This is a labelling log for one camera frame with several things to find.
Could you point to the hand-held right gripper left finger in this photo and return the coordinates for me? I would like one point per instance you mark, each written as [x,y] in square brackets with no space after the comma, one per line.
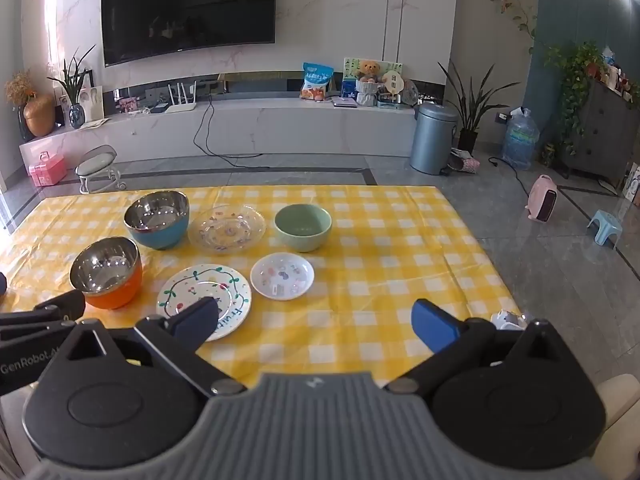
[199,319]

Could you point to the pink storage box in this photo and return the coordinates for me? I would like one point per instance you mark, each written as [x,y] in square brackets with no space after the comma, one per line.
[47,170]

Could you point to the green ceramic bowl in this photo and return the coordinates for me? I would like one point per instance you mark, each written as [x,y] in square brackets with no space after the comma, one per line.
[302,232]

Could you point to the white fruit-painted plate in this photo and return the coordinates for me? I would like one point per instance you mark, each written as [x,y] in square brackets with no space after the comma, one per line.
[200,285]

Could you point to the pink space heater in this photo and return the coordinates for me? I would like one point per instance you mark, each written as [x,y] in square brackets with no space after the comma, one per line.
[542,200]

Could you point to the teddy bear bouquet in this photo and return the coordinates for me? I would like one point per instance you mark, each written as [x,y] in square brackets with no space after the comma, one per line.
[369,72]

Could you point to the person's right leg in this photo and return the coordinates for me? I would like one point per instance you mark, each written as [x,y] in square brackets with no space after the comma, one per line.
[622,410]

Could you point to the round paper fan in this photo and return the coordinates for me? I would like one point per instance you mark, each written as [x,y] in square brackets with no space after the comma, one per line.
[391,82]

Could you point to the clear glass plate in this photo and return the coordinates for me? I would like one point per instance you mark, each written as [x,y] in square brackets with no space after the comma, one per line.
[227,230]

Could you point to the green poster board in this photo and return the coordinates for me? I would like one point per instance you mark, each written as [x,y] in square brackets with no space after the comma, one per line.
[350,67]

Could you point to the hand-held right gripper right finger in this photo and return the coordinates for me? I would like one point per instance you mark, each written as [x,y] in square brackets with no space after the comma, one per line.
[434,329]

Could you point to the small white sticker plate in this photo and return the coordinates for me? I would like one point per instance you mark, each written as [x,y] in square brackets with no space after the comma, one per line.
[282,276]

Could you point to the pink photo frame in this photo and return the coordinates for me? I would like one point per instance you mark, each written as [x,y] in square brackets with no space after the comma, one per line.
[127,105]

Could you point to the blue water jug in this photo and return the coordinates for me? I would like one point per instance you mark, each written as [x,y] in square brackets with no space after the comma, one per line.
[520,142]

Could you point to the white phone stand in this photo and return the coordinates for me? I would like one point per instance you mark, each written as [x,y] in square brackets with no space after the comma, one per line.
[506,321]

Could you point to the blue steel bowl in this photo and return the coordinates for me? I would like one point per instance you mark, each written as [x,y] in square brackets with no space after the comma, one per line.
[157,222]

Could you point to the black wall television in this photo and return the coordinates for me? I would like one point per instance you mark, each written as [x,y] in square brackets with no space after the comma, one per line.
[190,10]

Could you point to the loose white papers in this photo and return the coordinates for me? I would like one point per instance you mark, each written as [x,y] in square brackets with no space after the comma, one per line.
[95,123]

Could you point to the long-leaf potted plant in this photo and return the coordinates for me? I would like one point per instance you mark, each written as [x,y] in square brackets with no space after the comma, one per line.
[469,110]

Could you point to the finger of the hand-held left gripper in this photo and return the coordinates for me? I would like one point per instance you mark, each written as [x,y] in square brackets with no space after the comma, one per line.
[62,305]

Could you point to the grey drawer cabinet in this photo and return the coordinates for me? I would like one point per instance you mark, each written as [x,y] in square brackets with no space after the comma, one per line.
[607,130]

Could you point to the grey round stool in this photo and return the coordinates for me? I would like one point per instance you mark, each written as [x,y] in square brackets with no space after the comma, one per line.
[97,160]

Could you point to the blue snack bag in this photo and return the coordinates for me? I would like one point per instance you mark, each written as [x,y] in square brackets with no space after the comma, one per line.
[316,81]

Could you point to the orange steel bowl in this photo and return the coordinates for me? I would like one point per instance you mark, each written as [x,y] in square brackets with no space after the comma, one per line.
[107,280]

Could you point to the yellow checked tablecloth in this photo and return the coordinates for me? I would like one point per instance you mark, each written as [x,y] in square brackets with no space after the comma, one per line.
[380,260]

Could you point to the white portrait print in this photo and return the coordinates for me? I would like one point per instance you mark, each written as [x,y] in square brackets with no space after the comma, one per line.
[92,102]

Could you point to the green plant in blue vase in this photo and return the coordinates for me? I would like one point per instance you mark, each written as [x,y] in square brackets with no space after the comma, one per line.
[76,112]

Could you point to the trailing ivy plant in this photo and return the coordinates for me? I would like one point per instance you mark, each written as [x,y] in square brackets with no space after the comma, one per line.
[572,75]

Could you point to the grey pedal bin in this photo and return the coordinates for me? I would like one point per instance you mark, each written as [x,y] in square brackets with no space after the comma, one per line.
[432,140]

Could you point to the white router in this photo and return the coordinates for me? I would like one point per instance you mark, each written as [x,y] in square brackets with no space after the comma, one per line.
[181,107]

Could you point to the small blue plastic stool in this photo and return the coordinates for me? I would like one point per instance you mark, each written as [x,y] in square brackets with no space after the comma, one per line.
[605,222]

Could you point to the pink gift bag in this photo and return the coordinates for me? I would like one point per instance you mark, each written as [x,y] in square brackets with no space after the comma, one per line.
[465,162]

